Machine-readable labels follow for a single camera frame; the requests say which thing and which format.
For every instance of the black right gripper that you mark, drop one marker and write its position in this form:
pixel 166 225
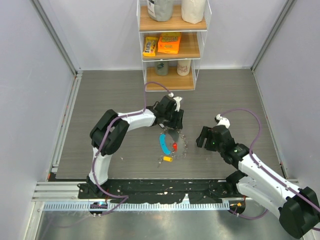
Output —
pixel 206 133

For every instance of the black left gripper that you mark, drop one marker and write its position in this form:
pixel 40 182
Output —
pixel 177 122

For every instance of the yellow key tag with keys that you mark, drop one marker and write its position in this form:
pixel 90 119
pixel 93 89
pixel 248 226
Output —
pixel 164 159

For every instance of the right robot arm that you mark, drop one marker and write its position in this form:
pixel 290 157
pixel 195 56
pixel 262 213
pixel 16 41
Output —
pixel 297 209

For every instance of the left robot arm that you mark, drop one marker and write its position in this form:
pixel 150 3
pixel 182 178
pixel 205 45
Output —
pixel 108 134

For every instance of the red key tag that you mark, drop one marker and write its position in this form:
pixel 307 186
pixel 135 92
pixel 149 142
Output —
pixel 174 145

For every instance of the grey-green cup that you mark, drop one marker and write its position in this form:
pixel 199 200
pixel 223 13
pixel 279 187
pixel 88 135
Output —
pixel 161 68

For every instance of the white cup pink print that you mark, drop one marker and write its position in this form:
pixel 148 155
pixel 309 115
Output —
pixel 183 67

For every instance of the orange candy box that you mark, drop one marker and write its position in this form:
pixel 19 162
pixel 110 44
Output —
pixel 169 42

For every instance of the yellow candy box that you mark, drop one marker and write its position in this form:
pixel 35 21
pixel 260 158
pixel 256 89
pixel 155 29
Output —
pixel 150 46

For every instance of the grey bag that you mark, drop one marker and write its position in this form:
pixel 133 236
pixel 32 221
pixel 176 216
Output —
pixel 160 10

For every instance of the white bag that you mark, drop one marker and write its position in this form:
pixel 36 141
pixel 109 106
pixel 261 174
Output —
pixel 192 11

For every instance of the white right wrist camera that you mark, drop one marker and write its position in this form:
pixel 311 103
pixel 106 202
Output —
pixel 222 121

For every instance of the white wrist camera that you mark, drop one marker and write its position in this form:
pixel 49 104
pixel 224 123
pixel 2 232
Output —
pixel 222 121
pixel 178 100

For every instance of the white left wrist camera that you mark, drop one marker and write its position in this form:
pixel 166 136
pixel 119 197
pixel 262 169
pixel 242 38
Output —
pixel 178 100

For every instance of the white slotted cable duct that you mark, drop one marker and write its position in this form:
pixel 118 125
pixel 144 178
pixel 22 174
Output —
pixel 183 206

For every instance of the white wire wooden shelf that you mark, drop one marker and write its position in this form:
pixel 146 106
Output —
pixel 192 46

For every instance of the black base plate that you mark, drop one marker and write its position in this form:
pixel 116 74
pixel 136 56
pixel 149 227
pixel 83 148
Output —
pixel 163 191

